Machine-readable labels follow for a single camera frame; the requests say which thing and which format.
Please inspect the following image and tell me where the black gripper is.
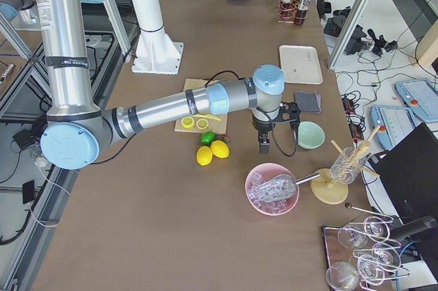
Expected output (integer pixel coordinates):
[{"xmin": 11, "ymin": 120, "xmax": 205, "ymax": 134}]
[{"xmin": 253, "ymin": 102, "xmax": 300, "ymax": 154}]

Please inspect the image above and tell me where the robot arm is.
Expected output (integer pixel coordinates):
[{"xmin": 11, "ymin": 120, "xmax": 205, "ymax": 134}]
[{"xmin": 36, "ymin": 0, "xmax": 300, "ymax": 170}]

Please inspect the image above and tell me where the pink bowl with ice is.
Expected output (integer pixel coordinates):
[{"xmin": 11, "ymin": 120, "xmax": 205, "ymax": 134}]
[{"xmin": 245, "ymin": 163, "xmax": 299, "ymax": 216}]

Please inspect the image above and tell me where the whole lemon upper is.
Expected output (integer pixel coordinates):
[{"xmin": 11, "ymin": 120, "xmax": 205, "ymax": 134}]
[{"xmin": 210, "ymin": 140, "xmax": 230, "ymax": 159}]

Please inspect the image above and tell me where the whole lemon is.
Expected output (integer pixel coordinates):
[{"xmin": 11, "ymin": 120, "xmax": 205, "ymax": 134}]
[
  {"xmin": 210, "ymin": 140, "xmax": 230, "ymax": 159},
  {"xmin": 196, "ymin": 146, "xmax": 213, "ymax": 166}
]

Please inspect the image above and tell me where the steel ice scoop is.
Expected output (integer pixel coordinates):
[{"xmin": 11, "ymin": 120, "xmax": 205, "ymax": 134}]
[{"xmin": 263, "ymin": 173, "xmax": 320, "ymax": 201}]

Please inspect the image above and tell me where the green bowl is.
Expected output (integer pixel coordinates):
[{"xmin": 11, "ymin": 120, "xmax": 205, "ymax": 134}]
[{"xmin": 298, "ymin": 121, "xmax": 326, "ymax": 149}]

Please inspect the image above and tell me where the wooden cutting board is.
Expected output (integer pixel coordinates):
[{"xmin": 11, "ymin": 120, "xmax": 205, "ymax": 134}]
[{"xmin": 174, "ymin": 79, "xmax": 227, "ymax": 134}]

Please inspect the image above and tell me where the green lime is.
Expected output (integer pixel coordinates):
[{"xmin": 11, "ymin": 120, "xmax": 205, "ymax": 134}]
[{"xmin": 200, "ymin": 131, "xmax": 216, "ymax": 146}]

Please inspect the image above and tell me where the whole lemon lower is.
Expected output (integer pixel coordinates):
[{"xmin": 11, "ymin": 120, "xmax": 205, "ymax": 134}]
[{"xmin": 196, "ymin": 146, "xmax": 213, "ymax": 166}]

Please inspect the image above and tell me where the grey folded cloth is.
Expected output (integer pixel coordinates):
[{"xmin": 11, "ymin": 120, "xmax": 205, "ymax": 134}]
[{"xmin": 294, "ymin": 91, "xmax": 321, "ymax": 114}]

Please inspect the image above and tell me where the lemon half upper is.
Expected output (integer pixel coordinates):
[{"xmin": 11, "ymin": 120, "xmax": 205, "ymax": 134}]
[{"xmin": 196, "ymin": 118, "xmax": 209, "ymax": 130}]

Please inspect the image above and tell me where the lemon half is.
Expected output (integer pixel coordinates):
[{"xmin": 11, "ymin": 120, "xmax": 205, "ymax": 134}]
[
  {"xmin": 196, "ymin": 118, "xmax": 209, "ymax": 130},
  {"xmin": 181, "ymin": 116, "xmax": 195, "ymax": 129}
]

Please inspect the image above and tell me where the wooden cup stand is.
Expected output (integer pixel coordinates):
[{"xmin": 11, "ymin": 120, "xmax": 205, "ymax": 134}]
[{"xmin": 310, "ymin": 125, "xmax": 384, "ymax": 205}]

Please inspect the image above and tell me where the lemon half lower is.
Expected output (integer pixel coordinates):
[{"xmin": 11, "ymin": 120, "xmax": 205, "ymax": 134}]
[{"xmin": 181, "ymin": 116, "xmax": 195, "ymax": 129}]

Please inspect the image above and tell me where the cream rabbit tray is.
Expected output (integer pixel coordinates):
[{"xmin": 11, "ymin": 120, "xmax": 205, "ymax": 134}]
[{"xmin": 279, "ymin": 45, "xmax": 323, "ymax": 85}]

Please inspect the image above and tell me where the glass cup on stand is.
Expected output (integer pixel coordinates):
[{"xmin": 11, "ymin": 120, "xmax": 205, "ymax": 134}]
[{"xmin": 330, "ymin": 147, "xmax": 366, "ymax": 185}]

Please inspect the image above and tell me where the tea bottle right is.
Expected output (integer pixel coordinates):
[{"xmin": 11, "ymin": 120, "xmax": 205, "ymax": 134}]
[{"xmin": 279, "ymin": 0, "xmax": 293, "ymax": 22}]

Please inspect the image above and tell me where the tea bottle front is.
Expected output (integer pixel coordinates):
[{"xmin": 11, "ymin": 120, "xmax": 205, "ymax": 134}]
[{"xmin": 294, "ymin": 0, "xmax": 311, "ymax": 25}]

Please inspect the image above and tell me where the teach pendant near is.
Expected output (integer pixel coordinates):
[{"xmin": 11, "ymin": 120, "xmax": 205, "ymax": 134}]
[{"xmin": 370, "ymin": 105, "xmax": 420, "ymax": 150}]

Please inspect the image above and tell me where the teach pendant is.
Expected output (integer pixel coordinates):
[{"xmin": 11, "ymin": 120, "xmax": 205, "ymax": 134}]
[
  {"xmin": 394, "ymin": 79, "xmax": 438, "ymax": 123},
  {"xmin": 370, "ymin": 105, "xmax": 420, "ymax": 150}
]

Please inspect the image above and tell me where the cocktail glass rack tray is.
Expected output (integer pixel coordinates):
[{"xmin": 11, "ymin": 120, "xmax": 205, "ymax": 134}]
[{"xmin": 321, "ymin": 214, "xmax": 410, "ymax": 290}]

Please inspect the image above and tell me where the black monitor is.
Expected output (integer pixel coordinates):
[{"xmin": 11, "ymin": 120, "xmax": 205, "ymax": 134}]
[{"xmin": 369, "ymin": 123, "xmax": 437, "ymax": 218}]

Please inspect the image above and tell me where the teach pendant far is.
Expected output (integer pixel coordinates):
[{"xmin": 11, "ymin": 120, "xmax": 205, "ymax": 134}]
[{"xmin": 394, "ymin": 79, "xmax": 438, "ymax": 123}]

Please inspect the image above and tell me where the copper wire bottle rack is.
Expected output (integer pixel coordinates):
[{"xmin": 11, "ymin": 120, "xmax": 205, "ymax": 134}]
[{"xmin": 278, "ymin": 0, "xmax": 311, "ymax": 25}]

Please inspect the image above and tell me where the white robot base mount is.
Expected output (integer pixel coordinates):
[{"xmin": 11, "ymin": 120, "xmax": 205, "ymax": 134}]
[{"xmin": 132, "ymin": 0, "xmax": 183, "ymax": 75}]

